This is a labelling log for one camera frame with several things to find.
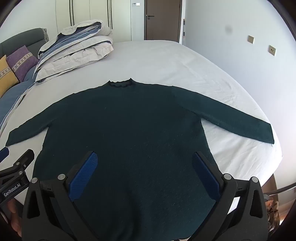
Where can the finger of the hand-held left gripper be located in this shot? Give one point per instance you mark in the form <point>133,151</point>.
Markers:
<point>4,154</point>
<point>25,158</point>

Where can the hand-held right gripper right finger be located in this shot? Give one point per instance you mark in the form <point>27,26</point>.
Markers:
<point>205,176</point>

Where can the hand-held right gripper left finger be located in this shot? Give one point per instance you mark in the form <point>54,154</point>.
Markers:
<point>84,176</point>

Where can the dark green sweater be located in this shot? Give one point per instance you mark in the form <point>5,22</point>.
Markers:
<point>138,127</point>

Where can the person's left hand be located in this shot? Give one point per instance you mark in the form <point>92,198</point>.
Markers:
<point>15,217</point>

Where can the patterned cloth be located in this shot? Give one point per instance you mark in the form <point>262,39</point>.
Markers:
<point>272,212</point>

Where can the yellow patterned cushion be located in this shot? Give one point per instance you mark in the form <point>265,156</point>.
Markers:
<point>5,76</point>

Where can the purple patterned cushion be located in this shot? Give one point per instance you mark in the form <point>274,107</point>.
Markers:
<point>22,62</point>

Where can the white sheet bed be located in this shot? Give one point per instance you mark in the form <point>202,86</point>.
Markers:
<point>173,64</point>

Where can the folded beige blue duvet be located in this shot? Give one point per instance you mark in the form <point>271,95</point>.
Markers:
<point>74,51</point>

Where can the grey upholstered headboard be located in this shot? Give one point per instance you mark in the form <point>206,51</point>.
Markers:
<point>27,38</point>

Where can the cream wardrobe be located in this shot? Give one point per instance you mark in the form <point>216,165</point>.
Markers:
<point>92,14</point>

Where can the brown wooden door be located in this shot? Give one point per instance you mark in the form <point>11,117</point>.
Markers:
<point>164,20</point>

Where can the beige wall socket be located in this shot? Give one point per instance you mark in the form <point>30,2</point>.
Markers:
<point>272,49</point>
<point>251,39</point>

